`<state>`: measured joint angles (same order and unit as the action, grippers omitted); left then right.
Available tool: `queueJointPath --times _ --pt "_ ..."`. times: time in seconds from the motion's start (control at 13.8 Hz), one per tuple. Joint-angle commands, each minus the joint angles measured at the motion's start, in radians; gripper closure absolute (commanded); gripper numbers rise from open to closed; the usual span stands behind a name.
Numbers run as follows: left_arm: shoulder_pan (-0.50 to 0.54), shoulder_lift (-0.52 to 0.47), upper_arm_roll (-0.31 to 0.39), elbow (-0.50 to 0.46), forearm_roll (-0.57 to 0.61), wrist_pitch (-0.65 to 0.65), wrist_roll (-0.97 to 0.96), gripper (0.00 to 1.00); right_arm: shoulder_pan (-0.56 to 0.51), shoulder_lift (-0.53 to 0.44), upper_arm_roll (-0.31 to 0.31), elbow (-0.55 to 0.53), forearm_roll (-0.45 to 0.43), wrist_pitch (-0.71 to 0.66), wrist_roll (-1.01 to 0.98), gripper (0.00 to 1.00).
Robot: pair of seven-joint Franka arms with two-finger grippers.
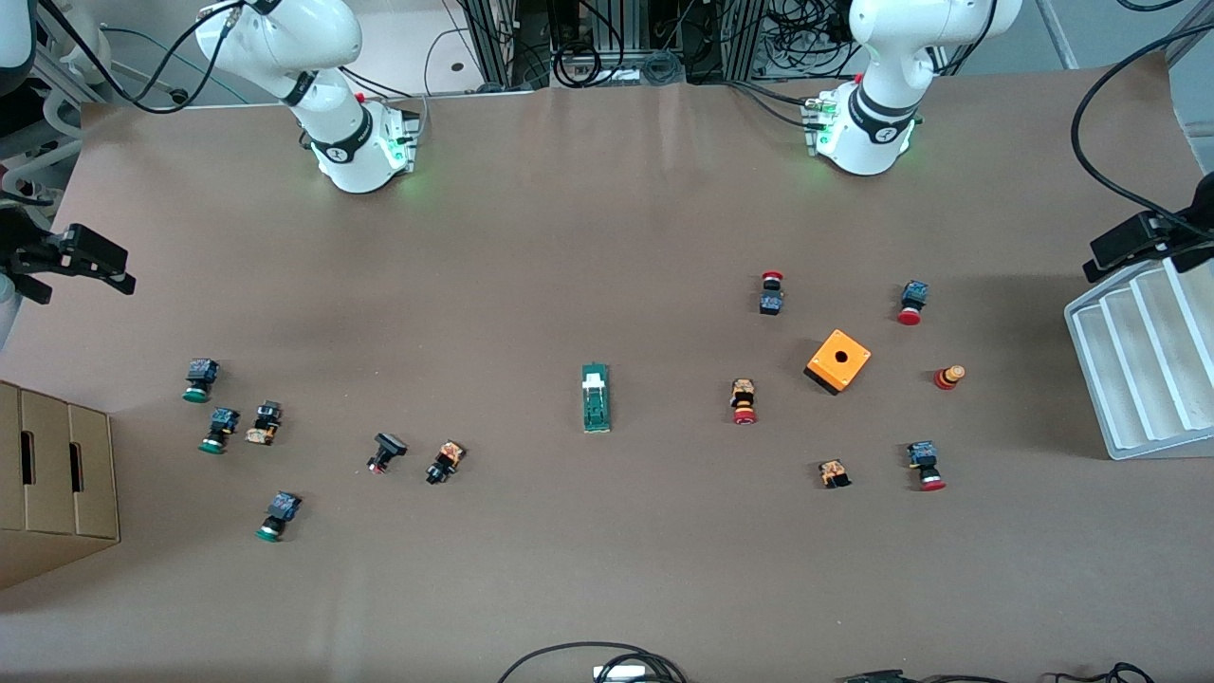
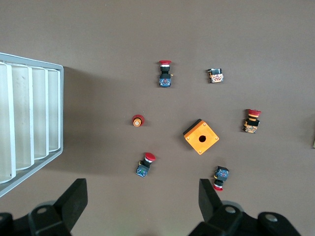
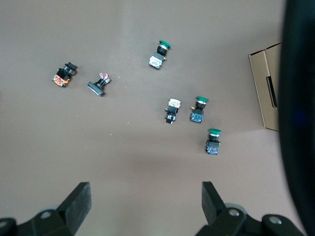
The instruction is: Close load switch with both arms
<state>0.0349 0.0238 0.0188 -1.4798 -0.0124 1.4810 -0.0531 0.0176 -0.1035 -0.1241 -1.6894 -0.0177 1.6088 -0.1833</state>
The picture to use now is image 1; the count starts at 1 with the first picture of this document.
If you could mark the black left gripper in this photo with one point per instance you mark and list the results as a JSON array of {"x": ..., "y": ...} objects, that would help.
[{"x": 1159, "y": 230}]

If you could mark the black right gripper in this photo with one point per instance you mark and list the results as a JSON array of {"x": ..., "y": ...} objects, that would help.
[{"x": 27, "y": 252}]

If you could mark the green load switch white lever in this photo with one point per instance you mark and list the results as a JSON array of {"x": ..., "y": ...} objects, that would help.
[{"x": 596, "y": 403}]

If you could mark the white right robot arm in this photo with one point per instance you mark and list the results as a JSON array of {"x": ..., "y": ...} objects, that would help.
[{"x": 285, "y": 43}]

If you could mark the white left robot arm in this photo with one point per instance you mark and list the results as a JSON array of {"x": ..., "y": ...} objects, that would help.
[{"x": 887, "y": 57}]

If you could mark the white slotted tray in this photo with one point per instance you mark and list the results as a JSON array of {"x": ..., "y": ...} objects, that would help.
[{"x": 1143, "y": 360}]

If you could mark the green button blue block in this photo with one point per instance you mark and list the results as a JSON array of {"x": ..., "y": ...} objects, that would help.
[
  {"x": 200, "y": 377},
  {"x": 279, "y": 512},
  {"x": 220, "y": 427}
]

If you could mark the brown cardboard box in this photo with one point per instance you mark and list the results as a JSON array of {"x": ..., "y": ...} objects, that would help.
[{"x": 52, "y": 474}]

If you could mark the red yellow button head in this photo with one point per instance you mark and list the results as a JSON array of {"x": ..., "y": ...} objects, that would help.
[{"x": 948, "y": 377}]

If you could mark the red mushroom button blue block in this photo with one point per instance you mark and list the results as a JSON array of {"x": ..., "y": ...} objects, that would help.
[
  {"x": 925, "y": 463},
  {"x": 771, "y": 296},
  {"x": 912, "y": 302}
]

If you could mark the black button orange block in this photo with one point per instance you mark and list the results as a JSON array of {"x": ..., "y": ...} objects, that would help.
[
  {"x": 445, "y": 461},
  {"x": 266, "y": 422}
]

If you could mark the black square pushbutton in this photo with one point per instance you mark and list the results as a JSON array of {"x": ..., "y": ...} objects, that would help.
[{"x": 386, "y": 449}]

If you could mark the orange black contact block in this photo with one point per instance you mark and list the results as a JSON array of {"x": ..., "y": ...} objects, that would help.
[{"x": 835, "y": 472}]

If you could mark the red button orange contact block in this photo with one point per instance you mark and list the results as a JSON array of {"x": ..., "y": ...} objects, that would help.
[{"x": 744, "y": 398}]

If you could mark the white tubular frame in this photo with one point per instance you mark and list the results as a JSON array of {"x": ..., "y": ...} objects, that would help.
[{"x": 85, "y": 52}]

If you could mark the orange button enclosure box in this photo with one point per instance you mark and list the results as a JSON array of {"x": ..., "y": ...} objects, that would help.
[{"x": 837, "y": 360}]

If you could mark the aluminium frame rack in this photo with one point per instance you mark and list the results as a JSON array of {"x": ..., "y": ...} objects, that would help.
[{"x": 503, "y": 38}]

